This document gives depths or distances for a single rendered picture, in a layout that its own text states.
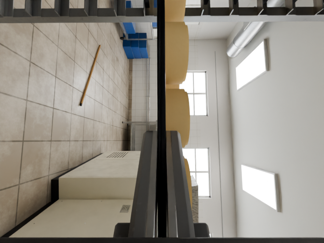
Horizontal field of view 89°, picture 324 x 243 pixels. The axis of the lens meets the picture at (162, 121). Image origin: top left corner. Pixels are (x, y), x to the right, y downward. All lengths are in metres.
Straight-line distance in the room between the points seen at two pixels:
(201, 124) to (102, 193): 3.79
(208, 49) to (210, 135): 2.61
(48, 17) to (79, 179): 1.30
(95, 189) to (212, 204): 4.05
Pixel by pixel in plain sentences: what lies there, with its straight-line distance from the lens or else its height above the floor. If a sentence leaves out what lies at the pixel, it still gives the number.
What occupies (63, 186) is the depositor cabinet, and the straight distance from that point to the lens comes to 1.79.
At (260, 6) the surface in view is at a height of 1.31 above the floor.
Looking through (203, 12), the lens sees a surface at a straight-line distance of 0.64.
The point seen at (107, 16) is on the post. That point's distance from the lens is 0.65.
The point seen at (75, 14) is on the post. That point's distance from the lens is 0.69.
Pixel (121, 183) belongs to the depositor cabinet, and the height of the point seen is 0.64.
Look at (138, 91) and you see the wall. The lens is 5.06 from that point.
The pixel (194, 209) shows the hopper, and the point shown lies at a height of 1.28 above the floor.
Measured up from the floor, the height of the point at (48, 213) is 0.15.
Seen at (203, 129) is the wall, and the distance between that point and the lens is 4.95.
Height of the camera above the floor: 1.00
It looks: level
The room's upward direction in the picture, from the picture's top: 90 degrees clockwise
